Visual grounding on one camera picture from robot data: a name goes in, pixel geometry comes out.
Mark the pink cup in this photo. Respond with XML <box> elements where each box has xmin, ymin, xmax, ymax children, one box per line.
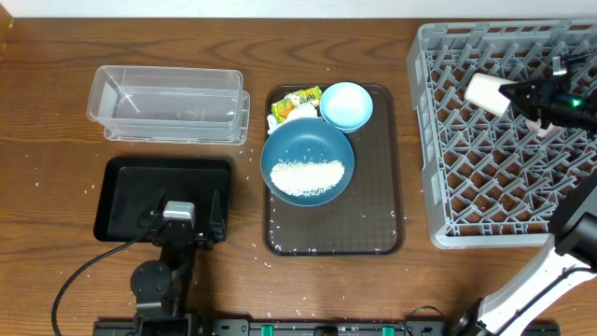
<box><xmin>525</xmin><ymin>119</ymin><xmax>562</xmax><ymax>138</ymax></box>

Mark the black plastic tray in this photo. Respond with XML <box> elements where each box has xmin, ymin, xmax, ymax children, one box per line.
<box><xmin>93</xmin><ymin>157</ymin><xmax>231</xmax><ymax>242</ymax></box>

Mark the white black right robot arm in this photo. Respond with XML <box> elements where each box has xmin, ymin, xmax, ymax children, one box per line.
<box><xmin>260</xmin><ymin>56</ymin><xmax>596</xmax><ymax>335</ymax></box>

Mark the grey dishwasher rack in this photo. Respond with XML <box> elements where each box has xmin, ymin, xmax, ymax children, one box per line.
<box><xmin>407</xmin><ymin>20</ymin><xmax>596</xmax><ymax>249</ymax></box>

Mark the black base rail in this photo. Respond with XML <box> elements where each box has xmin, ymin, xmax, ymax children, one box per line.
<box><xmin>92</xmin><ymin>319</ymin><xmax>562</xmax><ymax>336</ymax></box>

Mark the clear plastic bin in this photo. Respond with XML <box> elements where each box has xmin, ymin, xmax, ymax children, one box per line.
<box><xmin>87</xmin><ymin>65</ymin><xmax>250</xmax><ymax>146</ymax></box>

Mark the white rice pile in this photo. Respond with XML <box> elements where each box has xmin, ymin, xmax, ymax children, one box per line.
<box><xmin>270</xmin><ymin>161</ymin><xmax>345</xmax><ymax>197</ymax></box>

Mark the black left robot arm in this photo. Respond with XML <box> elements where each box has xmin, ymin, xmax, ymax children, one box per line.
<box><xmin>130</xmin><ymin>189</ymin><xmax>214</xmax><ymax>336</ymax></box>

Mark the crumpled white tissue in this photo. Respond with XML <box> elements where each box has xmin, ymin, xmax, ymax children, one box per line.
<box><xmin>267</xmin><ymin>103</ymin><xmax>319</xmax><ymax>135</ymax></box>

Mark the light blue bowl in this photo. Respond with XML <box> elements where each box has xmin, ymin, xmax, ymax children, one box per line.
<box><xmin>319</xmin><ymin>82</ymin><xmax>373</xmax><ymax>133</ymax></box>

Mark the cream white cup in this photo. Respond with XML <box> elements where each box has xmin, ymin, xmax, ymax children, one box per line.
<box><xmin>465</xmin><ymin>73</ymin><xmax>514</xmax><ymax>117</ymax></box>

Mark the brown serving tray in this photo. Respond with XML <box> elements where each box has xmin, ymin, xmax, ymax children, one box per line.
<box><xmin>263</xmin><ymin>84</ymin><xmax>405</xmax><ymax>257</ymax></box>

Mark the green yellow snack wrapper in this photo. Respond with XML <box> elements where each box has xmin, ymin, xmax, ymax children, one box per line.
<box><xmin>271</xmin><ymin>86</ymin><xmax>323</xmax><ymax>123</ymax></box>

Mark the dark blue plate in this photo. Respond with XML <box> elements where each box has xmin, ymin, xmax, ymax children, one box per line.
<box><xmin>260</xmin><ymin>119</ymin><xmax>354</xmax><ymax>207</ymax></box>

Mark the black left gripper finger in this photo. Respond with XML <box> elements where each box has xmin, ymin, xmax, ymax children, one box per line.
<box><xmin>209</xmin><ymin>189</ymin><xmax>227</xmax><ymax>243</ymax></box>
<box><xmin>137</xmin><ymin>188</ymin><xmax>165</xmax><ymax>229</ymax></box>

